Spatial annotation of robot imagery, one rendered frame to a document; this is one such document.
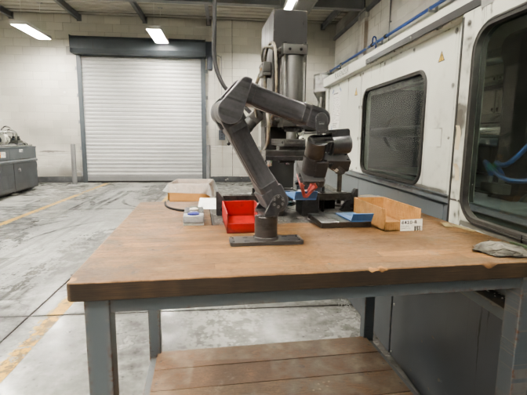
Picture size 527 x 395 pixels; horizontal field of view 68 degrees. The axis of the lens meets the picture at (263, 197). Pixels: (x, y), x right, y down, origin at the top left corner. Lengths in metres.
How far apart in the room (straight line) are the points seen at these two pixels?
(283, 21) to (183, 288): 1.07
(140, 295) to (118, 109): 10.19
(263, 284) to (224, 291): 0.08
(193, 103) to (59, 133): 3.54
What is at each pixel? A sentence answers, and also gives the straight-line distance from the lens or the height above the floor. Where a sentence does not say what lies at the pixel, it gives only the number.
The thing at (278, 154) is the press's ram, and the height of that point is 1.13.
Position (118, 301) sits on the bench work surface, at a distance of 0.89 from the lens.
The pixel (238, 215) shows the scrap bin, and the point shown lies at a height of 0.91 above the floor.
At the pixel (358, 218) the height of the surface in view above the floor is 0.93.
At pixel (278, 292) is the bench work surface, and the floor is 0.84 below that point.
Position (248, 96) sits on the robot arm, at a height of 1.29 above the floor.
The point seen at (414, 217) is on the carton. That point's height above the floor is 0.94.
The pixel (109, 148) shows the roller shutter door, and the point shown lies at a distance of 10.99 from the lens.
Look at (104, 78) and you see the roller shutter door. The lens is 11.09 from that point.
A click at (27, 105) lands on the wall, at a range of 11.76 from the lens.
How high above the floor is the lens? 1.18
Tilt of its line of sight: 9 degrees down
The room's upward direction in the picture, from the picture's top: straight up
